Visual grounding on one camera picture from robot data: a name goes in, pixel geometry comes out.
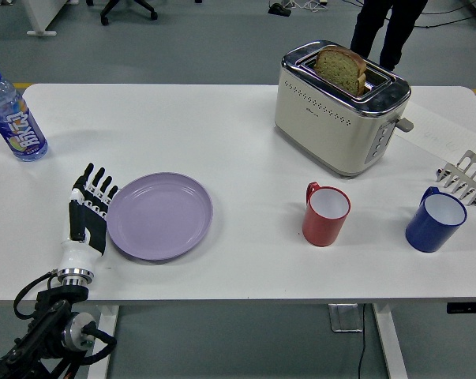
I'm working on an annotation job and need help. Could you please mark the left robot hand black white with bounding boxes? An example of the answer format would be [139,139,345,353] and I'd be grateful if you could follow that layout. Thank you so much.
[58,162,120,272]

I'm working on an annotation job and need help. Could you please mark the purple plastic plate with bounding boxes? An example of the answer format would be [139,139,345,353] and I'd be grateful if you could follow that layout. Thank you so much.
[106,171,215,262]

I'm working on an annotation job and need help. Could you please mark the blue-labelled drink bottle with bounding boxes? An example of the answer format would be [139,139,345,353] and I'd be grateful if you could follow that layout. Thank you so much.
[0,65,50,163]

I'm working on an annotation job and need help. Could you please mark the white table leg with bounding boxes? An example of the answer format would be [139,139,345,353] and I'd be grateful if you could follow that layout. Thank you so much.
[370,303,409,379]
[86,304,121,379]

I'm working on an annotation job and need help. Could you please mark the white desk leg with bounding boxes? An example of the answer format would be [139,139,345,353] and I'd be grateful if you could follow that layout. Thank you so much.
[25,0,71,39]

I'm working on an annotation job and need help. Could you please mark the black office chair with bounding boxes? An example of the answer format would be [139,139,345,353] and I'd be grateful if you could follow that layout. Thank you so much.
[85,0,159,27]

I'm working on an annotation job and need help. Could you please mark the red mug white inside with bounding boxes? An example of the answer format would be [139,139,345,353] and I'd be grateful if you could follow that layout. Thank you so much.
[302,181,352,248]

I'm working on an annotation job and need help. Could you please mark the cream chrome toaster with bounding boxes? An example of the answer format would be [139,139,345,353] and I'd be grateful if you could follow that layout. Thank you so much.
[274,39,415,178]

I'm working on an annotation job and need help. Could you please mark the black device on floor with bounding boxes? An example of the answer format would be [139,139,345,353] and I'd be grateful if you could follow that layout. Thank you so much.
[268,2,293,17]

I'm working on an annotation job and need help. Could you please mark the brown bread slice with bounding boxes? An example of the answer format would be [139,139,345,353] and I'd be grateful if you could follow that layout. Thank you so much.
[313,44,369,96]

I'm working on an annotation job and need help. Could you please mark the blue mug white inside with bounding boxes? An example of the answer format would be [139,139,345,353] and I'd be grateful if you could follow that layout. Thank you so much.
[405,186,469,254]

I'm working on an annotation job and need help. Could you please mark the white paper sheet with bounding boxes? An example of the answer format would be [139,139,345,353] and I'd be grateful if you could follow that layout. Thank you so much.
[394,98,476,161]

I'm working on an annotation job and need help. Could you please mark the person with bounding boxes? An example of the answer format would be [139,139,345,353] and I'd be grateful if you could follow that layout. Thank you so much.
[350,0,430,73]

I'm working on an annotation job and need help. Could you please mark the metal toast rack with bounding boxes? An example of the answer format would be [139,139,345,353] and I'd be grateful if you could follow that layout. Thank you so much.
[436,149,476,208]

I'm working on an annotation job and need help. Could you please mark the black table control panel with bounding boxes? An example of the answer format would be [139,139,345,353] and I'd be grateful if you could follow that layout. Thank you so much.
[446,302,476,315]

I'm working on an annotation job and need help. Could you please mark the metal bracket under table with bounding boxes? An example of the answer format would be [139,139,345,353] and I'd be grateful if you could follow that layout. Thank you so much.
[327,303,365,333]

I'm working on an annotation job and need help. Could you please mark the black power cable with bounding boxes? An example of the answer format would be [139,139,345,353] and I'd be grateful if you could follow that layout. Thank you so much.
[355,303,368,379]

